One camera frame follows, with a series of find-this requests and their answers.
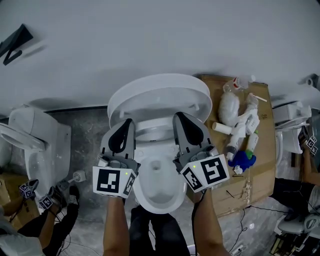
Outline white toilet bowl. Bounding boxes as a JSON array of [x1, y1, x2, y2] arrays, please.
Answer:
[[132, 117, 188, 215]]

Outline person's left forearm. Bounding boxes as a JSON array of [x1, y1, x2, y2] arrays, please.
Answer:
[[102, 195, 131, 256]]

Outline blue plastic toy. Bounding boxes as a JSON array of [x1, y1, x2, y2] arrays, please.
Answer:
[[227, 149, 258, 173]]

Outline white bagged bundle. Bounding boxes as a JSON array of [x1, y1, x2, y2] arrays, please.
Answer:
[[216, 90, 241, 126]]

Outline wooden stick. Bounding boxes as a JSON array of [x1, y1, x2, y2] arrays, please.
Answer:
[[249, 93, 268, 103]]

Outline black wire on box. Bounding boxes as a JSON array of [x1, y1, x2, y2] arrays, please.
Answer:
[[225, 174, 252, 208]]

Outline person's black trouser legs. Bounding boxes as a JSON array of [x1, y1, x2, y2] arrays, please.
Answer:
[[128, 205, 191, 256]]

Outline person's right forearm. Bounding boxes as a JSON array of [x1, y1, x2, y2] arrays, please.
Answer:
[[191, 187, 231, 256]]

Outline white cardboard tube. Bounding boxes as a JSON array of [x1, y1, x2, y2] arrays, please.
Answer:
[[211, 121, 234, 135]]

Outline white toilet with open seat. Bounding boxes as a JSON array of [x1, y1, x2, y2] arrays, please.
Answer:
[[0, 105, 73, 199]]

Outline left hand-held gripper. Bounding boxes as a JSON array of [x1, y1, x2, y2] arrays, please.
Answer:
[[92, 118, 141, 200]]

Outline grey wall fixture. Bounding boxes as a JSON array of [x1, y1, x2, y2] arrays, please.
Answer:
[[297, 73, 320, 91]]

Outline bagged white pipe fittings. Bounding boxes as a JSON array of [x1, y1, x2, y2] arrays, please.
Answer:
[[225, 93, 261, 161]]

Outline brown cardboard box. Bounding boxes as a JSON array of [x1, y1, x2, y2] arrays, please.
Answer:
[[185, 74, 277, 219]]

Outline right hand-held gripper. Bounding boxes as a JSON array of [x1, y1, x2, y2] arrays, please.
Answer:
[[172, 111, 231, 194]]

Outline clear bottle with red label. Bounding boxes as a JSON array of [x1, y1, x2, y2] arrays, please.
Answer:
[[223, 74, 257, 92]]

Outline white bottle with green cap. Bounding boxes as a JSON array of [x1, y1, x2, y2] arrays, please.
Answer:
[[245, 133, 260, 159]]

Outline grey shoe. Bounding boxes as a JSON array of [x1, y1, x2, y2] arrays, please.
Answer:
[[276, 211, 320, 235]]

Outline white toilet with square tank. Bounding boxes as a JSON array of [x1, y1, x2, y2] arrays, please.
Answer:
[[271, 100, 314, 171]]

